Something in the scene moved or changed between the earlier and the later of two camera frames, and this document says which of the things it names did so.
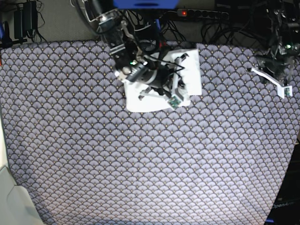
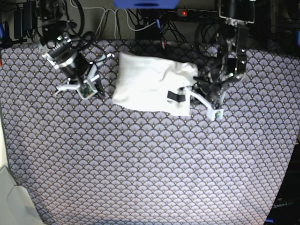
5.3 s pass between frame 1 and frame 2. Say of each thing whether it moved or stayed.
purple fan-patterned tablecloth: stayed
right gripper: moved
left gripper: moved
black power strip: stayed
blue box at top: stayed
